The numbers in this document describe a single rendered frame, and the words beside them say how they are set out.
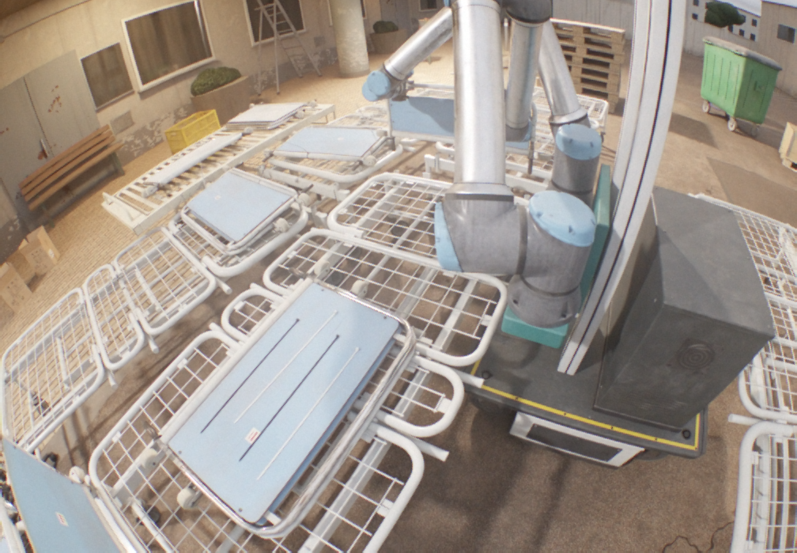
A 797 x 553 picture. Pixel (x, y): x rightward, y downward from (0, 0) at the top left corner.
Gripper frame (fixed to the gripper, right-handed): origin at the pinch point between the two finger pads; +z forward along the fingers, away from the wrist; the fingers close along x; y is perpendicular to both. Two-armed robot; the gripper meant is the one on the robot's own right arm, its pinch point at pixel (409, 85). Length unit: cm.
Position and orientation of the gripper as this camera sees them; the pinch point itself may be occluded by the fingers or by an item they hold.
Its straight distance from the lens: 170.5
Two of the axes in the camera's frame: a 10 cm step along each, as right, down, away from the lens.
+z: 5.0, -4.6, 7.4
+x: -0.2, -8.5, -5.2
